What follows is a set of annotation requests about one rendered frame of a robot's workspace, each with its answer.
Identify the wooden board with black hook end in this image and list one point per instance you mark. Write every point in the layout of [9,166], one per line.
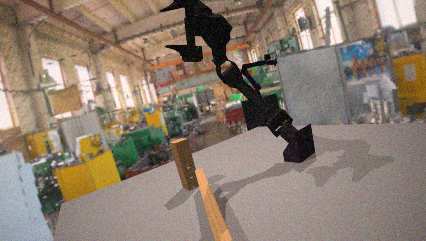
[216,220]

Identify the brown wooden post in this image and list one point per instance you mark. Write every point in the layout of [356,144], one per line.
[184,163]

